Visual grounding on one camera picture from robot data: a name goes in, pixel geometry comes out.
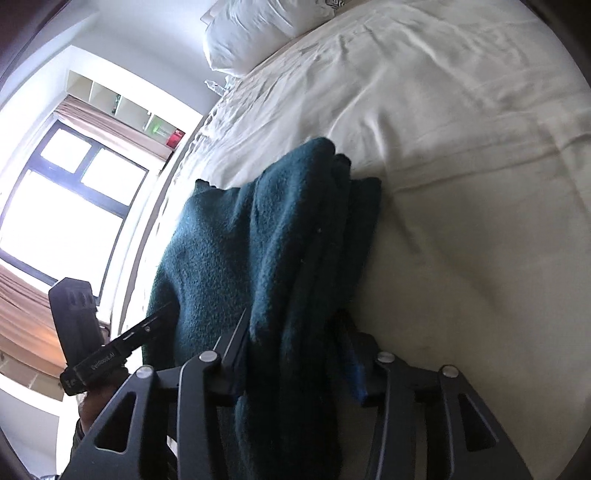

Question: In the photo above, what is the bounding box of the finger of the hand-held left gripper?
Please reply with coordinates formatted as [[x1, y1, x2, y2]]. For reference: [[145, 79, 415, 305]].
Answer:
[[108, 301, 182, 357]]

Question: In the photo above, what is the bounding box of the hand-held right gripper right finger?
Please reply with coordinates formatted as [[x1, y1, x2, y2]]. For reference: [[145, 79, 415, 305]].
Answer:
[[337, 311, 534, 480]]

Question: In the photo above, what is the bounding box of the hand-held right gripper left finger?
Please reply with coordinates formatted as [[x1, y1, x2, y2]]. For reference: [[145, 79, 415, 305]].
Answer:
[[58, 307, 252, 480]]

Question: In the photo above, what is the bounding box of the teal fleece garment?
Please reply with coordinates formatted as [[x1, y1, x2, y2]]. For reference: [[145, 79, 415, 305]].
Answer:
[[141, 137, 384, 480]]

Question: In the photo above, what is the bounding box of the person's left forearm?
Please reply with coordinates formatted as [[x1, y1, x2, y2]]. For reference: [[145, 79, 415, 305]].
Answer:
[[71, 381, 123, 462]]

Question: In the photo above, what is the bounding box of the black framed window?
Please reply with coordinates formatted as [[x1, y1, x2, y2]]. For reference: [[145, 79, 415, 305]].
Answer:
[[0, 121, 151, 284]]

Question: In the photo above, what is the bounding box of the white bed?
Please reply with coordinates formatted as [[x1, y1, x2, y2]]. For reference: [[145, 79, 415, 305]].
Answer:
[[99, 0, 591, 480]]

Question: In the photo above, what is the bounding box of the white pillow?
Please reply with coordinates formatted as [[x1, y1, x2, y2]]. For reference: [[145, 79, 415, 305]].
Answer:
[[201, 0, 342, 77]]

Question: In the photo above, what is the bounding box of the white wall shelf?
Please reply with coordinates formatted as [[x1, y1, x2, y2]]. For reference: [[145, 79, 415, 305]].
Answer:
[[66, 69, 186, 149]]

